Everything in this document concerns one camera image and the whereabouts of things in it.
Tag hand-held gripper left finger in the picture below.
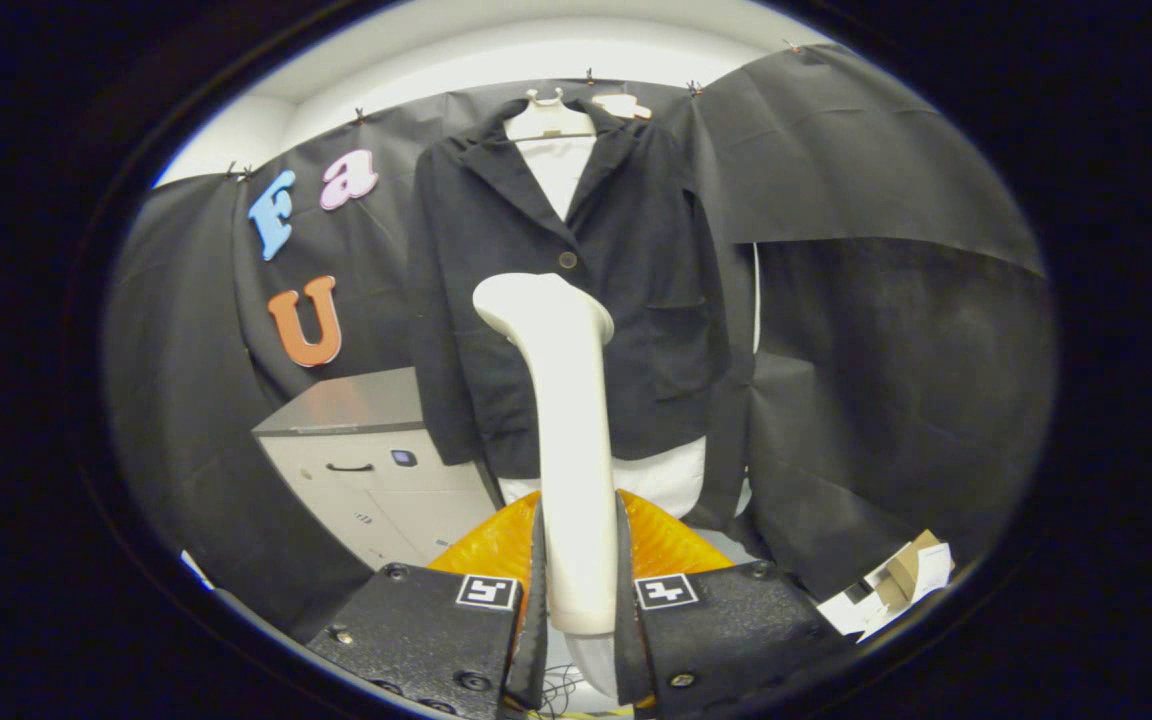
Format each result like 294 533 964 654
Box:
304 490 549 719

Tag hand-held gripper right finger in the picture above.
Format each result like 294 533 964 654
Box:
616 490 857 719

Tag white garment steamer with hose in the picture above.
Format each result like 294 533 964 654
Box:
472 272 637 701

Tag black blazer jacket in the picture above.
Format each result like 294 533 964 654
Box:
406 95 732 481

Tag grey drawer cabinet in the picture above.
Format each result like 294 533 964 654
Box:
252 366 507 573

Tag cardboard and paper scraps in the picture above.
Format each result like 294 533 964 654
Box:
816 528 957 643

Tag black backdrop cloth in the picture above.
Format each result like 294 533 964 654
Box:
106 42 1055 641

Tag white plastic hanger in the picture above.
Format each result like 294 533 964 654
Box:
503 88 599 143

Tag thin black cables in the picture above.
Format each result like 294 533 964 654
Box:
536 660 587 716

